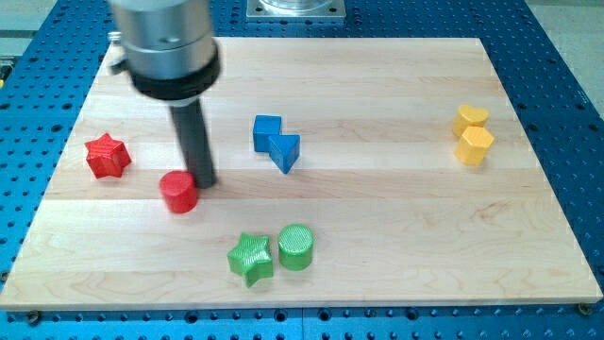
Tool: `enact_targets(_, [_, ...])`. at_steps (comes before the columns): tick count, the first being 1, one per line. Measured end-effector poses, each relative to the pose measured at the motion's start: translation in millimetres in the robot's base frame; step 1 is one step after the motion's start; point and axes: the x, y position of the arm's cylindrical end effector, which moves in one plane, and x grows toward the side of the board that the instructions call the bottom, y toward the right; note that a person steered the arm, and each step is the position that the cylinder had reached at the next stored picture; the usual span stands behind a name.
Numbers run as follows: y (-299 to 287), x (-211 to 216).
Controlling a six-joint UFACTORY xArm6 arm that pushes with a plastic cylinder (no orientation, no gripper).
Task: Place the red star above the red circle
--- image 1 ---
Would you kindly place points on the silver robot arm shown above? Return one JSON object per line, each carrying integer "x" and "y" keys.
{"x": 170, "y": 51}

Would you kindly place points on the green star block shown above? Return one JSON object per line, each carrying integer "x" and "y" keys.
{"x": 251, "y": 259}

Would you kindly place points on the red star block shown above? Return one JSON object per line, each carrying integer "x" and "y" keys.
{"x": 107, "y": 157}

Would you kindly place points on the blue triangle block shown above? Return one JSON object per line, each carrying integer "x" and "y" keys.
{"x": 284, "y": 151}

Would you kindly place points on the light wooden board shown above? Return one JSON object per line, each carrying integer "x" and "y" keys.
{"x": 397, "y": 218}

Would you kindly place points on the blue cube block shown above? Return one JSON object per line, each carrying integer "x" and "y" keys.
{"x": 264, "y": 127}

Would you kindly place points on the green cylinder block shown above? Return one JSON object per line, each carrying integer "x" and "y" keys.
{"x": 295, "y": 245}

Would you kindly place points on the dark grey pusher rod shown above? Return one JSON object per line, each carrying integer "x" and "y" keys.
{"x": 194, "y": 142}

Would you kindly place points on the red cylinder block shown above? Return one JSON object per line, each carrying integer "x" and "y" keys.
{"x": 178, "y": 191}

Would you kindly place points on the yellow hexagon block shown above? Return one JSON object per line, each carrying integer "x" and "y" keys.
{"x": 473, "y": 146}

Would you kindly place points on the yellow heart block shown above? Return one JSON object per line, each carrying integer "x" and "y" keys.
{"x": 469, "y": 116}

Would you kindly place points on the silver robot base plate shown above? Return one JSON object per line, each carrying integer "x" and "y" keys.
{"x": 295, "y": 9}

